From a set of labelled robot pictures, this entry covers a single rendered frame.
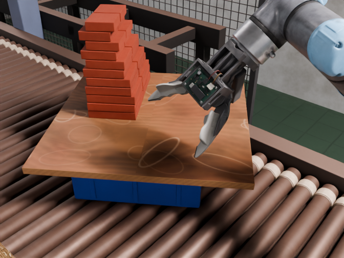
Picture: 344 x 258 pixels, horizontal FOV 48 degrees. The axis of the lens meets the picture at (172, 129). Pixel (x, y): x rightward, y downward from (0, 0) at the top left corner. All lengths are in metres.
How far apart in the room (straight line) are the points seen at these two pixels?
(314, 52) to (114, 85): 0.52
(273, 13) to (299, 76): 2.66
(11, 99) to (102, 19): 0.64
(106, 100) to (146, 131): 0.13
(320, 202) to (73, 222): 0.58
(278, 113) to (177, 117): 2.17
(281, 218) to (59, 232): 0.50
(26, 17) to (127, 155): 1.23
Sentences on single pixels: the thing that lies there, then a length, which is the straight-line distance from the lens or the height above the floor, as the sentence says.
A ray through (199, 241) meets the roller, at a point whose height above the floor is 0.92.
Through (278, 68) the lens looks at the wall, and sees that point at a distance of 3.39.
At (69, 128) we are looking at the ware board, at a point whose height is 1.04.
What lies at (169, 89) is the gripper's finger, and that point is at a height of 1.22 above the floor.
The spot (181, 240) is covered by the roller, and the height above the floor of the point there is 0.91.
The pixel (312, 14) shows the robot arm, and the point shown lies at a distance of 0.64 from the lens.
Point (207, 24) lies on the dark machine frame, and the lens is 1.73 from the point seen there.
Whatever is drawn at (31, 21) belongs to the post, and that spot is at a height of 0.99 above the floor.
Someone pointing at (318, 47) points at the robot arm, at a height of 1.37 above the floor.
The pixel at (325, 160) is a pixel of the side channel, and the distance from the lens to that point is 1.08.
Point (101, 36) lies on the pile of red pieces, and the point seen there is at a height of 1.26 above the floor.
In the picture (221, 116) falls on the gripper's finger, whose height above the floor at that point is 1.20.
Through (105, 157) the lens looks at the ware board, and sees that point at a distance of 0.88.
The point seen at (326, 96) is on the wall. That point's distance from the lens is 3.29.
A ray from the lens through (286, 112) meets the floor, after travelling 3.16.
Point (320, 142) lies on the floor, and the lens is 2.89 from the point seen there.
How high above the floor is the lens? 1.58
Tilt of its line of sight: 34 degrees down
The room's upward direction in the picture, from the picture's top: straight up
